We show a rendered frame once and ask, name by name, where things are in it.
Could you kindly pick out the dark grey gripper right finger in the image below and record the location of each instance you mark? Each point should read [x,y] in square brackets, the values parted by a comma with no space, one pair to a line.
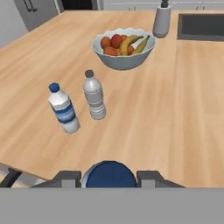
[148,179]

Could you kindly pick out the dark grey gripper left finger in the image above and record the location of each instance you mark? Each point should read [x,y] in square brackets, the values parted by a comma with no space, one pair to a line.
[67,179]

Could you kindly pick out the blue-capped bottle seen from above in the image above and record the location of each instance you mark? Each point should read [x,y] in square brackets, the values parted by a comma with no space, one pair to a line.
[110,175]

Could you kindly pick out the white bottle with blue label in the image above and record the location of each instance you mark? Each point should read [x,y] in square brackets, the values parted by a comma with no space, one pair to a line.
[64,110]

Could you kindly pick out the grey plastic water bottle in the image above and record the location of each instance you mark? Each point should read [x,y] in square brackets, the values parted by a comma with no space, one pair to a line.
[94,96]

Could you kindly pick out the pale blue scalloped fruit bowl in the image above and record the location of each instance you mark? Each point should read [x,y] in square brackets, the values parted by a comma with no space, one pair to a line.
[124,59]

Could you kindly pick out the green-tipped banana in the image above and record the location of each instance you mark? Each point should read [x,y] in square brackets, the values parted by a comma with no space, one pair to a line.
[142,45]

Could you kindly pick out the yellow banana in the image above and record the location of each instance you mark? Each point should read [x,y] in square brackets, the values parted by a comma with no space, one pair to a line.
[127,43]

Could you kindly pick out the orange fruit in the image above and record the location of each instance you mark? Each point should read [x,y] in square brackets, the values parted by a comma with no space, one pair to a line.
[105,42]

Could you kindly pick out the red apple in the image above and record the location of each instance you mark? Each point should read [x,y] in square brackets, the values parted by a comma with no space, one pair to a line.
[116,40]

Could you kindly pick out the grey soap dispenser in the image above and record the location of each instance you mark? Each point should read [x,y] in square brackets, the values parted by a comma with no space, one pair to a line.
[161,20]

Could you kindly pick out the dark grey sink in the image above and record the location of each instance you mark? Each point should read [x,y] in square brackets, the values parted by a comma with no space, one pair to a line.
[201,26]

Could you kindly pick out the grey fridge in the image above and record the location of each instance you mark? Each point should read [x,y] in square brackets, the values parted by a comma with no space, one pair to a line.
[36,11]

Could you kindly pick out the white cupboard run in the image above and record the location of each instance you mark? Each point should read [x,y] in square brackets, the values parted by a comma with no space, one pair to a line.
[163,5]

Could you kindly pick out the dark stool frame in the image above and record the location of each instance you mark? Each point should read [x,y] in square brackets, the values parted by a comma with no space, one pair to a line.
[10,178]

